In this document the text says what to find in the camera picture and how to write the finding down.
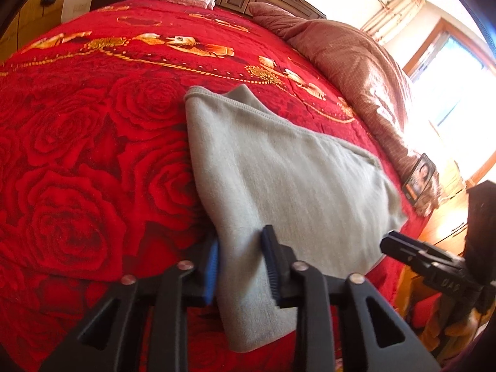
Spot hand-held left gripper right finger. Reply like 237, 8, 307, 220
260, 225, 442, 372

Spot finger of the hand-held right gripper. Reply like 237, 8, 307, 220
380, 230, 435, 276

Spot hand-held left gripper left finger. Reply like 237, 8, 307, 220
39, 240, 221, 372

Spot grey pants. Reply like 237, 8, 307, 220
184, 84, 408, 353

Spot light wooden bedside cabinet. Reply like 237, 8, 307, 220
418, 190, 471, 249

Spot dark flat packet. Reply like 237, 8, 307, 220
401, 153, 436, 202

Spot red rose-print bedspread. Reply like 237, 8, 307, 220
0, 0, 432, 372

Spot pink checkered quilt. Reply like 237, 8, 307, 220
248, 2, 442, 218

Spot wooden-framed window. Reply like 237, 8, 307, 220
403, 17, 496, 187

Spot striped curtain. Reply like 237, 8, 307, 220
360, 0, 427, 45

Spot light wooden wardrobe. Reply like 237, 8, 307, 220
0, 0, 74, 63

